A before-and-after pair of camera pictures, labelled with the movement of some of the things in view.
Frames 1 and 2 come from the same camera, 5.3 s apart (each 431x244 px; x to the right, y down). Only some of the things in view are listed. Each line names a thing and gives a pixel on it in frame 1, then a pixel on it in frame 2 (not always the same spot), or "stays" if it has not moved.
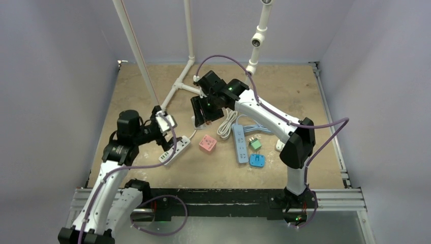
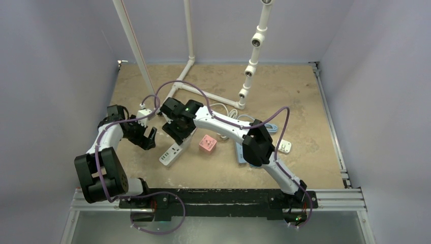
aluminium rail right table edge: x=344 y=179 stays
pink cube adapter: x=207 y=144 stays
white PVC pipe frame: x=257 y=41 stays
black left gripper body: x=153 y=134 to x=135 y=134
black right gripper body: x=205 y=111 to x=178 y=131
